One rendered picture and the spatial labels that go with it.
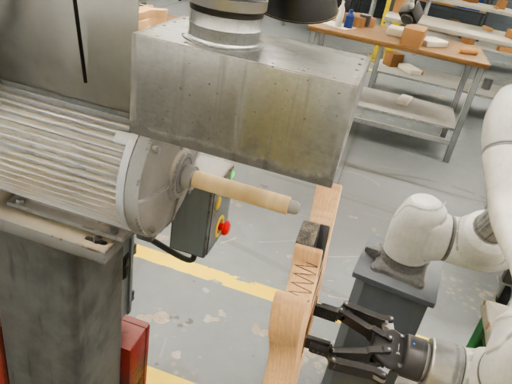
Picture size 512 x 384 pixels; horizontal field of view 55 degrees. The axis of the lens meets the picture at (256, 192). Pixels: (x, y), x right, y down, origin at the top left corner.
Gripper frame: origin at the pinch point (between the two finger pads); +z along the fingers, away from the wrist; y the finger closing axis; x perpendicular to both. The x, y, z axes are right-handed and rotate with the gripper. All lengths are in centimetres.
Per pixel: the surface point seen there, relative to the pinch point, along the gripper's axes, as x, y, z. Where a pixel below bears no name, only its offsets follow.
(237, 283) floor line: -124, 107, 43
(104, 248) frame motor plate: 8.1, -4.2, 39.3
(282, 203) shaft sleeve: 20.0, 7.2, 10.4
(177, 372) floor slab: -113, 44, 48
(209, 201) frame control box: 0.1, 24.6, 30.1
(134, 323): -46, 17, 48
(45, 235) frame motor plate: 8, -6, 51
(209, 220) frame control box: -5.2, 24.0, 29.9
